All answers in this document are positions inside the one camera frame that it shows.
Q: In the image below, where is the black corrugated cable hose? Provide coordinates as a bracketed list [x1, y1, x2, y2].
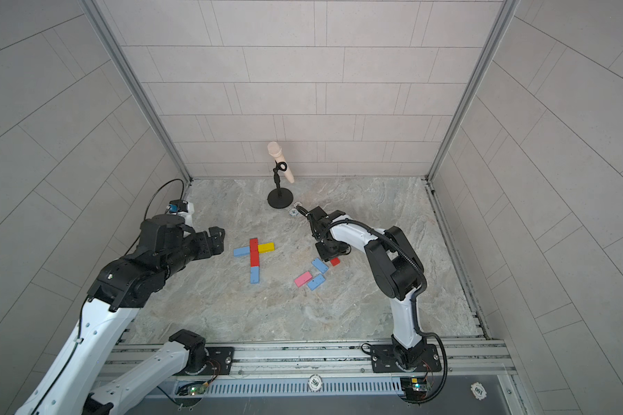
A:
[294, 201, 449, 405]

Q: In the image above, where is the circuit board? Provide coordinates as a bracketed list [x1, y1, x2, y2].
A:
[176, 381, 211, 397]
[400, 377, 429, 402]

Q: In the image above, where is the left circuit board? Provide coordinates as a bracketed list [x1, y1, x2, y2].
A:
[176, 381, 211, 397]

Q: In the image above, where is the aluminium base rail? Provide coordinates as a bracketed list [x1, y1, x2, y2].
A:
[82, 339, 515, 398]

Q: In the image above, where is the light blue block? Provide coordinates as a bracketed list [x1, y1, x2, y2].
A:
[307, 274, 325, 291]
[250, 266, 260, 285]
[234, 247, 251, 258]
[312, 258, 329, 274]

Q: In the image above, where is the right circuit board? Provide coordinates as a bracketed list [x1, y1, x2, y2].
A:
[400, 377, 429, 402]

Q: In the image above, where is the poker chip right corner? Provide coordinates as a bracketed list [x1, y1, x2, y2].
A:
[470, 382, 487, 401]

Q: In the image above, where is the beige wooden microphone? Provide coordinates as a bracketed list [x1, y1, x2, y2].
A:
[268, 142, 295, 183]

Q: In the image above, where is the red stem block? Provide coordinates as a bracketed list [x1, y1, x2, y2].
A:
[249, 238, 259, 253]

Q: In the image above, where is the pink block lower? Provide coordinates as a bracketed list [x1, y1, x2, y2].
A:
[294, 271, 314, 288]

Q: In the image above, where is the yellow block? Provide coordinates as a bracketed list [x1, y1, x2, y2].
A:
[257, 243, 275, 254]

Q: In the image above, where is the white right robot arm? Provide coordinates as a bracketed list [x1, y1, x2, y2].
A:
[309, 211, 427, 370]

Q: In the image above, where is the black microphone stand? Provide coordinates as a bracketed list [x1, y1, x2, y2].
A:
[268, 162, 294, 209]

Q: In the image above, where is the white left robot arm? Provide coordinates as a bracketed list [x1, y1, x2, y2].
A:
[17, 224, 225, 414]

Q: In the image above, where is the poker chip on rail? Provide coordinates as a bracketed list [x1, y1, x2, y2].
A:
[307, 375, 324, 393]

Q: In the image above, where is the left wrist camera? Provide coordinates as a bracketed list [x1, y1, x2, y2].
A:
[166, 199, 195, 227]

